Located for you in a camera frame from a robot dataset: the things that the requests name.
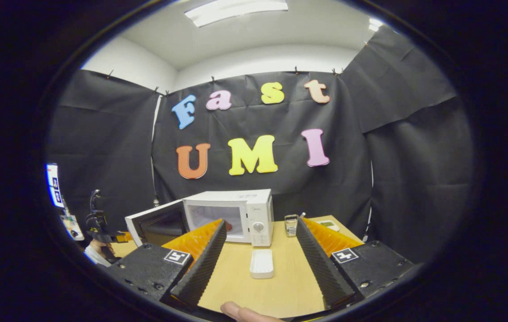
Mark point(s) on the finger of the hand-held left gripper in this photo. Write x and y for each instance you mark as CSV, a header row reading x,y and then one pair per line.
x,y
125,237

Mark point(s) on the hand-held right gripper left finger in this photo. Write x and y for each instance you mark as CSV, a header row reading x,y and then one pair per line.
x,y
202,268

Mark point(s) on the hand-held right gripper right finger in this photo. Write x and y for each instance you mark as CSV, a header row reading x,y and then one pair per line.
x,y
323,273

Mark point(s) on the brown meat piece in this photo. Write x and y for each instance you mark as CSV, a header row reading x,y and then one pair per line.
x,y
228,226

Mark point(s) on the white microwave oven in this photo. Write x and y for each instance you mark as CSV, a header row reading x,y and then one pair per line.
x,y
258,214

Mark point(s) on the white divided condiment dish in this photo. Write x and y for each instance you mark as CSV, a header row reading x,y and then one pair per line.
x,y
329,224

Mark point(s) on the white rectangular tray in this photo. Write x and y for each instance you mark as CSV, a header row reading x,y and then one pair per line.
x,y
261,264

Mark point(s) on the black backdrop cloth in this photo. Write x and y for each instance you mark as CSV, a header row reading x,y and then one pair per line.
x,y
414,179

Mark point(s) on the long ceiling light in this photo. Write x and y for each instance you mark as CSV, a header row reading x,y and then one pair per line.
x,y
236,10

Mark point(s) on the small ceiling light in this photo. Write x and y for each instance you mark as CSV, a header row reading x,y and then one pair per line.
x,y
375,24

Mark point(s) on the white blue wall sign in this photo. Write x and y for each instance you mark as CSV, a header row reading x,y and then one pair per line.
x,y
55,185

